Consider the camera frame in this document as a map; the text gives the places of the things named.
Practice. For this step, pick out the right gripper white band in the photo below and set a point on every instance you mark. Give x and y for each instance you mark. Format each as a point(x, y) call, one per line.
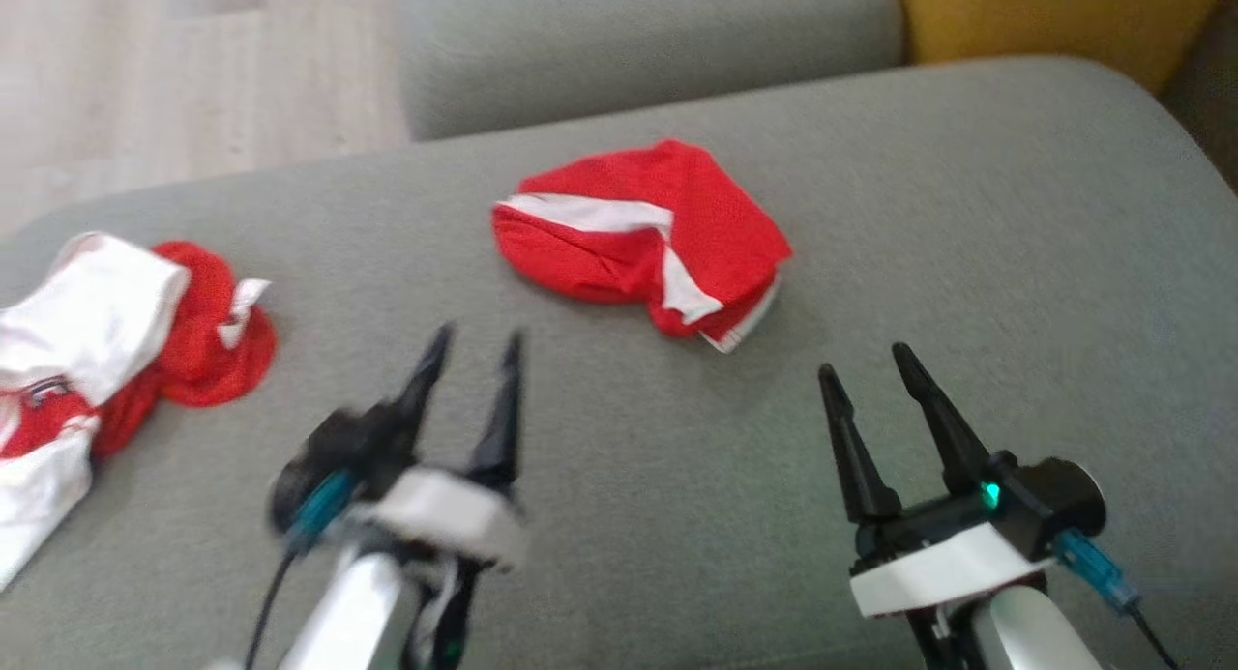
point(928, 568)

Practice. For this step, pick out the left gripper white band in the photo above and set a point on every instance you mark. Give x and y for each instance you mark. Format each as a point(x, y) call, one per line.
point(455, 515)

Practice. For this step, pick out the red mesh shorts white stripes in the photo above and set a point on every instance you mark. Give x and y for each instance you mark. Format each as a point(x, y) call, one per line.
point(706, 216)

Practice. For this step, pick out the red white sports shirt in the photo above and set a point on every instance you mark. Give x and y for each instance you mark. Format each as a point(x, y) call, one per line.
point(92, 312)

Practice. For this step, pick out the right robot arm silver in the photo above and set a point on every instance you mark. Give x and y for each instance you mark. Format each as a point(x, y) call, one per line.
point(1025, 631)

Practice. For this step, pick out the grey sofa seat cushion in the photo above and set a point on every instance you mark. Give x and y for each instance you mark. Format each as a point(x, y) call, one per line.
point(919, 264)

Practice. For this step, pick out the yellow cushion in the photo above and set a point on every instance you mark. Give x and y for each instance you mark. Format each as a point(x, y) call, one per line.
point(1054, 17)

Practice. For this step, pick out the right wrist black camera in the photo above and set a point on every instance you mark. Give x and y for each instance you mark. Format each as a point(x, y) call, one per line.
point(1059, 501)

